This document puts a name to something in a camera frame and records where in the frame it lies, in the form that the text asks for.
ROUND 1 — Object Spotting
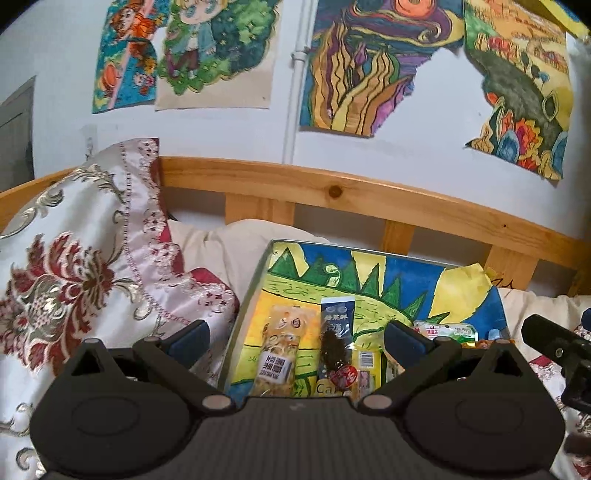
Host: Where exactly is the white pink sausage packet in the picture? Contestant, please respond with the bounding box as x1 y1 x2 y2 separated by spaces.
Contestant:
413 321 478 344

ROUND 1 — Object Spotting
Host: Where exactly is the yellow snack packet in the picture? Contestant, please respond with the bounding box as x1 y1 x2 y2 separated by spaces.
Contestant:
352 350 382 402

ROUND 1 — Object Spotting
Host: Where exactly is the dark brown snack packet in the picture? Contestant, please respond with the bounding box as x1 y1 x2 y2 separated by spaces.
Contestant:
321 329 358 391

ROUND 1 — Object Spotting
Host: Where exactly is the dark blue snack packet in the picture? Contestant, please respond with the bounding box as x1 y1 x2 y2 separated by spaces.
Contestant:
315 297 355 397

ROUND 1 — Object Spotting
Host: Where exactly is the grey tray with painted liner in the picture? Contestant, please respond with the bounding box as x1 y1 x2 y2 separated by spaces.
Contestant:
221 240 509 403

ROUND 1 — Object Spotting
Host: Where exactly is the beige popcorn snack packet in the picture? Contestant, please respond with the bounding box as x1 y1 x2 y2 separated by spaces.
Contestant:
249 305 318 397

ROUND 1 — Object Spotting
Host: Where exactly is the floral satin bedspread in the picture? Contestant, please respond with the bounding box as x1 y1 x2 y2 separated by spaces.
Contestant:
1 138 238 479

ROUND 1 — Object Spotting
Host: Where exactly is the blue cartoon girl drawing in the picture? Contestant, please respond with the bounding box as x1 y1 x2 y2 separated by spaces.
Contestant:
92 0 169 114

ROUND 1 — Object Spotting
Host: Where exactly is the yellow landscape drawing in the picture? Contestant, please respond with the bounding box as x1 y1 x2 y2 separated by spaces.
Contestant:
464 1 573 182

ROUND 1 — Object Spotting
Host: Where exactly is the green cartoon boy drawing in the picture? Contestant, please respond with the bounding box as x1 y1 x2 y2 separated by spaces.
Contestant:
155 0 283 111

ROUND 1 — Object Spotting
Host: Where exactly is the purple swirl sun drawing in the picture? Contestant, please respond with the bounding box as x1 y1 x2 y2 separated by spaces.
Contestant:
300 0 464 138

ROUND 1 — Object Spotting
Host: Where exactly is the wooden bed rail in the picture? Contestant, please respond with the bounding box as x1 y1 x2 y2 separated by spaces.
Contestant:
0 155 591 298

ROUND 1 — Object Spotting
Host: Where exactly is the grey wall panel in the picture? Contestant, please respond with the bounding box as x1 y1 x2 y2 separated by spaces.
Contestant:
0 77 35 191

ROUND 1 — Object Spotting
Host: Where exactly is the white wall pipe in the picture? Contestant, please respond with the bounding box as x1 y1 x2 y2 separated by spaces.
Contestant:
281 0 317 165

